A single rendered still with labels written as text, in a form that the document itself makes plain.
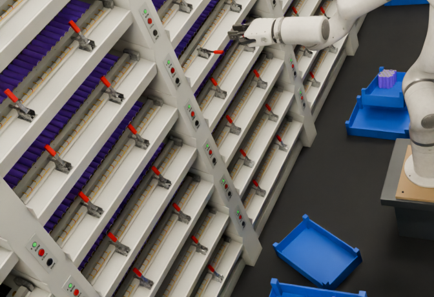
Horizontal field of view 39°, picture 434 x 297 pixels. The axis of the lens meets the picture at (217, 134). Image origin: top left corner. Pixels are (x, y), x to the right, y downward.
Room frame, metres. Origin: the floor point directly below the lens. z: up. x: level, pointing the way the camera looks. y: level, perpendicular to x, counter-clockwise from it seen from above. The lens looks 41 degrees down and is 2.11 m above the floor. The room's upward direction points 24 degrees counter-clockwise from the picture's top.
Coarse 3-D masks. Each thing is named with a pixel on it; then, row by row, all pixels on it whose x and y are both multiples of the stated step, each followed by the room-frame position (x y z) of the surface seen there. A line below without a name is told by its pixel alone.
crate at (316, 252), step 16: (304, 224) 1.64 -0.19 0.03; (288, 240) 1.60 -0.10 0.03; (304, 240) 1.59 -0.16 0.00; (320, 240) 1.55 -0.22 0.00; (336, 240) 1.50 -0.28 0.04; (288, 256) 1.54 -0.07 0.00; (304, 256) 1.51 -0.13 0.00; (320, 256) 1.48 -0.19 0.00; (336, 256) 1.45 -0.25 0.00; (352, 256) 1.42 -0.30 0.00; (304, 272) 1.41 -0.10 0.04; (320, 272) 1.41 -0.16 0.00; (336, 272) 1.38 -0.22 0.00; (320, 288) 1.34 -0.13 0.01
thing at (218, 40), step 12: (228, 0) 2.03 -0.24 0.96; (240, 0) 2.02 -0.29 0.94; (252, 0) 2.02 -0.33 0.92; (228, 12) 1.97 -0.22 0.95; (240, 12) 1.95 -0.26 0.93; (216, 24) 1.92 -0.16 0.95; (228, 24) 1.90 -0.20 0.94; (240, 24) 1.95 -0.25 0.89; (204, 36) 1.87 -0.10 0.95; (216, 36) 1.86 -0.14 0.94; (228, 36) 1.86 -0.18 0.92; (216, 48) 1.80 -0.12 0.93; (204, 60) 1.75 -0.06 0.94; (192, 72) 1.71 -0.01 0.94; (204, 72) 1.72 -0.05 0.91; (192, 84) 1.66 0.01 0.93
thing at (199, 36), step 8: (224, 0) 2.00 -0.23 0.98; (216, 8) 1.97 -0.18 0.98; (216, 16) 1.95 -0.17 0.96; (208, 24) 1.89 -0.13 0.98; (200, 32) 1.86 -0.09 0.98; (192, 40) 1.83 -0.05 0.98; (200, 40) 1.84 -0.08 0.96; (192, 48) 1.80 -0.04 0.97; (184, 56) 1.76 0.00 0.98; (192, 56) 1.77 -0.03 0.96; (184, 64) 1.75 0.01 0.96
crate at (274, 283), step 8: (272, 280) 1.14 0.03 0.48; (272, 288) 1.13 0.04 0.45; (280, 288) 1.13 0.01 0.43; (288, 288) 1.12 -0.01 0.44; (296, 288) 1.10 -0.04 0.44; (304, 288) 1.08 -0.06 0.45; (312, 288) 1.07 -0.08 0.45; (272, 296) 1.11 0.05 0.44; (280, 296) 1.12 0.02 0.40; (288, 296) 1.11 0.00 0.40; (296, 296) 1.10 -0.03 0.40; (304, 296) 1.08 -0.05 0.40; (312, 296) 1.07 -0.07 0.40; (320, 296) 1.06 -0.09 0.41; (328, 296) 1.04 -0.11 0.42; (336, 296) 1.02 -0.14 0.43; (344, 296) 1.01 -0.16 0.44; (352, 296) 0.99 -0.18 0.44; (360, 296) 0.96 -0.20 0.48
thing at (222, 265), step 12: (228, 240) 1.59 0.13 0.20; (240, 240) 1.57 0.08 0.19; (216, 252) 1.55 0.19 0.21; (228, 252) 1.55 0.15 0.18; (240, 252) 1.56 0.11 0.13; (216, 264) 1.52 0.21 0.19; (228, 264) 1.50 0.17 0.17; (204, 276) 1.47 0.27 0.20; (216, 276) 1.45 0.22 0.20; (228, 276) 1.47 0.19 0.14; (204, 288) 1.43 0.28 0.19; (216, 288) 1.42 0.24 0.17
